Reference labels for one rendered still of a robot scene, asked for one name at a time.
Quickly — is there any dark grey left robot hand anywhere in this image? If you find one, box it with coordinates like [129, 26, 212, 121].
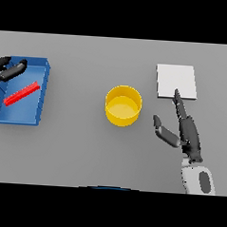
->
[0, 55, 28, 90]

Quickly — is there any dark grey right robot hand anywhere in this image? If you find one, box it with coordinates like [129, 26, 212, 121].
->
[150, 86, 208, 164]

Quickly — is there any red beaker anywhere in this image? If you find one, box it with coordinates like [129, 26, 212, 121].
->
[3, 78, 41, 109]

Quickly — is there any pale square measuring scale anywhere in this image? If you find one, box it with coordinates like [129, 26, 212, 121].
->
[155, 63, 200, 102]

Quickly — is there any yellow bowl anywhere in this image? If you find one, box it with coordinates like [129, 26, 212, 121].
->
[104, 84, 144, 128]

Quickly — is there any blue tray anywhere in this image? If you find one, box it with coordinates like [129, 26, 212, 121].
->
[0, 54, 52, 127]

